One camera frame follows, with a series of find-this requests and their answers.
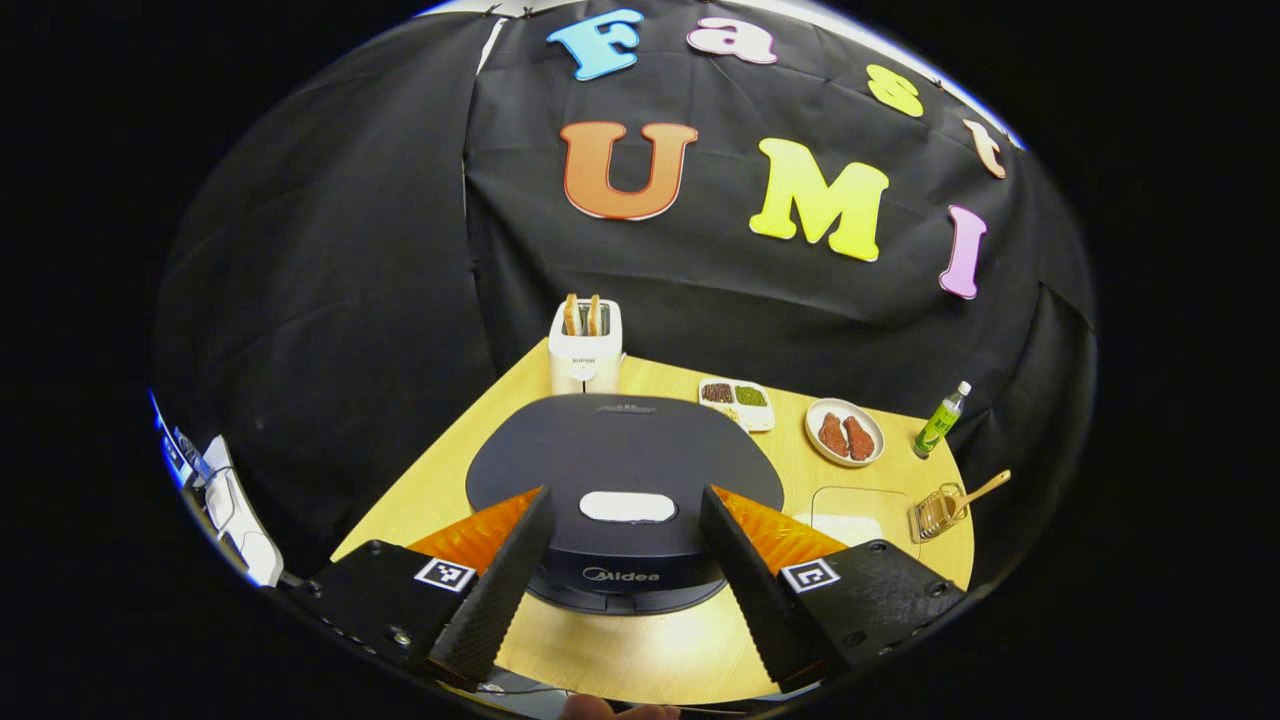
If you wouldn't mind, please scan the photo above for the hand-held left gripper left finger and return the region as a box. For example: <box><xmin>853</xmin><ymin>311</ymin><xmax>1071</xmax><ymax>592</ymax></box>
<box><xmin>283</xmin><ymin>486</ymin><xmax>557</xmax><ymax>689</ymax></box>

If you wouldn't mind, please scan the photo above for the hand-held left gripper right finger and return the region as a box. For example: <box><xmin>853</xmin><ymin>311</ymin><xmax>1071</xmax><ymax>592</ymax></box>
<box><xmin>698</xmin><ymin>485</ymin><xmax>969</xmax><ymax>693</ymax></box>

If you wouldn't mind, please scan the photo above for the dark grey rice cooker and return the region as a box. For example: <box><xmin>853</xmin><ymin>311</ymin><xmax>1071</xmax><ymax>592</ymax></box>
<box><xmin>465</xmin><ymin>392</ymin><xmax>787</xmax><ymax>617</ymax></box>

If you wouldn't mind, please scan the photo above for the wire chopstick holder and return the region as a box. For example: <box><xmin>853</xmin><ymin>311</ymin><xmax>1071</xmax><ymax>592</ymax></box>
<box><xmin>907</xmin><ymin>482</ymin><xmax>968</xmax><ymax>545</ymax></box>

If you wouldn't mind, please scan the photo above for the wooden spoon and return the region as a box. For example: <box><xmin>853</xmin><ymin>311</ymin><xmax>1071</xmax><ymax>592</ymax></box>
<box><xmin>928</xmin><ymin>469</ymin><xmax>1014</xmax><ymax>528</ymax></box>

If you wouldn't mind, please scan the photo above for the round grey plate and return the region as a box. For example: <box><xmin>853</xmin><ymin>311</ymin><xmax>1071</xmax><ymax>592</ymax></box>
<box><xmin>804</xmin><ymin>397</ymin><xmax>887</xmax><ymax>469</ymax></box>

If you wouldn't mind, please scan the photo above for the white sectioned bean dish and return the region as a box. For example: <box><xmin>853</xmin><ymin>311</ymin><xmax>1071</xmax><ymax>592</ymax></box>
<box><xmin>697</xmin><ymin>377</ymin><xmax>777</xmax><ymax>434</ymax></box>

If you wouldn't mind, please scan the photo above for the green drink bottle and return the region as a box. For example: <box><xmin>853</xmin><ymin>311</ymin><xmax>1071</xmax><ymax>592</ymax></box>
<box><xmin>911</xmin><ymin>380</ymin><xmax>974</xmax><ymax>461</ymax></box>

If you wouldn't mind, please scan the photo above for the white toaster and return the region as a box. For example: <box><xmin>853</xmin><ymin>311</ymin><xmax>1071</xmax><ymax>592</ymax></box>
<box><xmin>547</xmin><ymin>293</ymin><xmax>625</xmax><ymax>397</ymax></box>

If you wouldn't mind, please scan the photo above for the white desk device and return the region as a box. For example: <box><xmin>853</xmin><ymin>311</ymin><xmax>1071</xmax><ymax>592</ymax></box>
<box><xmin>200</xmin><ymin>434</ymin><xmax>289</xmax><ymax>589</ymax></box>

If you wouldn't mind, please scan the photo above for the computer screen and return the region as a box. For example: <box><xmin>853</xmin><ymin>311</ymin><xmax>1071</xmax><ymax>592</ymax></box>
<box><xmin>150</xmin><ymin>388</ymin><xmax>213</xmax><ymax>489</ymax></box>

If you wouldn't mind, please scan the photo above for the black backdrop cloth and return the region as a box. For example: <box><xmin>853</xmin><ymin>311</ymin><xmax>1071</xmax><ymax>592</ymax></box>
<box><xmin>150</xmin><ymin>0</ymin><xmax>1099</xmax><ymax>591</ymax></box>

